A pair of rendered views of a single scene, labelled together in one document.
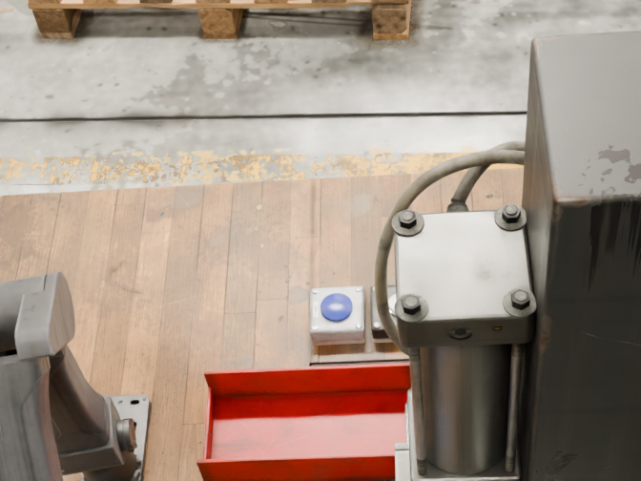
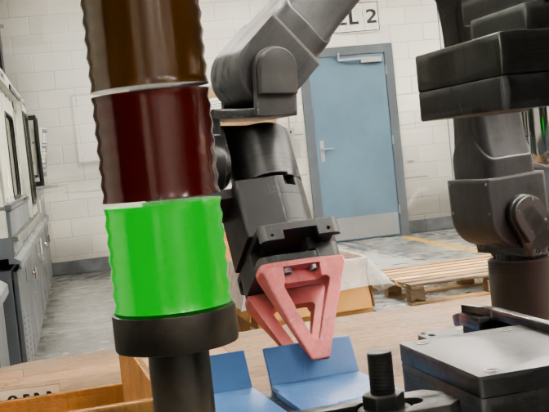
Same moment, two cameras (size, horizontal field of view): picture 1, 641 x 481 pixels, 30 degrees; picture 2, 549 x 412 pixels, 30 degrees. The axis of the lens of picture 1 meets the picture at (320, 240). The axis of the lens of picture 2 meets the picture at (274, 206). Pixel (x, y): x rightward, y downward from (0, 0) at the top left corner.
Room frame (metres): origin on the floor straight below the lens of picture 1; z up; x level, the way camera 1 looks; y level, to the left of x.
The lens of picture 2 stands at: (0.10, -0.52, 1.10)
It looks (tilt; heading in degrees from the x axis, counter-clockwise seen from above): 3 degrees down; 68
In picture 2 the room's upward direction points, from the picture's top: 6 degrees counter-clockwise
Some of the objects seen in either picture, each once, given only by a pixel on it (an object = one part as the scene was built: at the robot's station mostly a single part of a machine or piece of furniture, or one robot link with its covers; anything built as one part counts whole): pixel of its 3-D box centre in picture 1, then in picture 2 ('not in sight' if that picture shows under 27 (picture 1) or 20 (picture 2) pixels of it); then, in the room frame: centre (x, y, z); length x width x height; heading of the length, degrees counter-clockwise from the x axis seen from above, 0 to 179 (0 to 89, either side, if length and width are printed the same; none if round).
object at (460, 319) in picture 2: not in sight; (495, 323); (0.45, 0.00, 0.98); 0.07 x 0.02 x 0.01; 82
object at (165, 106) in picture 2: not in sight; (156, 145); (0.19, -0.21, 1.10); 0.04 x 0.04 x 0.03
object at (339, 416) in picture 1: (310, 424); not in sight; (0.68, 0.05, 0.93); 0.25 x 0.12 x 0.06; 82
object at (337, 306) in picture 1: (337, 309); not in sight; (0.84, -0.01, 0.93); 0.04 x 0.04 x 0.02
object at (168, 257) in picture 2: not in sight; (167, 253); (0.19, -0.21, 1.07); 0.04 x 0.04 x 0.03
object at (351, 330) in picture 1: (339, 321); not in sight; (0.84, -0.01, 0.90); 0.07 x 0.07 x 0.06; 82
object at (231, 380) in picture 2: not in sight; (225, 396); (0.32, 0.13, 0.93); 0.15 x 0.07 x 0.03; 84
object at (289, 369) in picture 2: not in sight; (341, 378); (0.40, 0.12, 0.93); 0.15 x 0.07 x 0.03; 84
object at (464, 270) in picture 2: not in sight; (465, 276); (4.05, 5.73, 0.07); 1.20 x 1.00 x 0.14; 171
